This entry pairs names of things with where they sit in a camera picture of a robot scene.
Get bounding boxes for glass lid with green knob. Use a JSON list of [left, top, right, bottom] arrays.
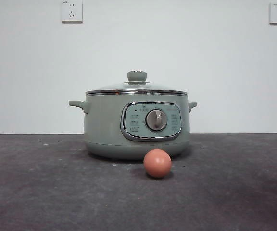
[[85, 70, 189, 95]]

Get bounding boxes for brown egg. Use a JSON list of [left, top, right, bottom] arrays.
[[143, 149, 172, 179]]

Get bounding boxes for sage green electric pot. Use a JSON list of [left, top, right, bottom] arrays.
[[68, 92, 197, 161]]

